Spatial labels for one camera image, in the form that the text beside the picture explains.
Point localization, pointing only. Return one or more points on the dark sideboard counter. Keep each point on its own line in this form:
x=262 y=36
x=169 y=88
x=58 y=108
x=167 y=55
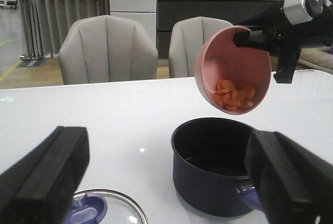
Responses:
x=169 y=12

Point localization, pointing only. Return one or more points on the dark blue saucepan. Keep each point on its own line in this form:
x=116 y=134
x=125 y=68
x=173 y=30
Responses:
x=208 y=166

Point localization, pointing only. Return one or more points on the orange ham slices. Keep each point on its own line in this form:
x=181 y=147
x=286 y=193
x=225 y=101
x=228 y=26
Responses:
x=233 y=95

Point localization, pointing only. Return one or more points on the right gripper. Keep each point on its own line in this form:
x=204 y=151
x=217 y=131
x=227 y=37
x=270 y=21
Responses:
x=287 y=29

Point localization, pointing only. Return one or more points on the beige sofa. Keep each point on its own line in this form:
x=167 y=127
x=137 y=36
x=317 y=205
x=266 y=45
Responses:
x=316 y=58

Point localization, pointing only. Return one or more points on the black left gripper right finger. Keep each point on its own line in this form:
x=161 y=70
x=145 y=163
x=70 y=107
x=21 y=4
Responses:
x=288 y=183

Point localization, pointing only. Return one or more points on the right grey chair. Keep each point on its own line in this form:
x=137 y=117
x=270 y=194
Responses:
x=187 y=38

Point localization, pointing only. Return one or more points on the pink bowl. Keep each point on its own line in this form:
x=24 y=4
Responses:
x=219 y=57

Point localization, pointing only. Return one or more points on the grey chair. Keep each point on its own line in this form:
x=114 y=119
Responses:
x=187 y=38
x=107 y=49

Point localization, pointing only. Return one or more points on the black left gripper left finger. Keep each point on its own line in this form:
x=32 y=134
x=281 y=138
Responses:
x=39 y=188

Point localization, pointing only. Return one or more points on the left grey chair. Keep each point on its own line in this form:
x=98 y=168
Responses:
x=107 y=49

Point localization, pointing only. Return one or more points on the glass lid with blue knob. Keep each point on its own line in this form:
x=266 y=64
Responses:
x=104 y=206

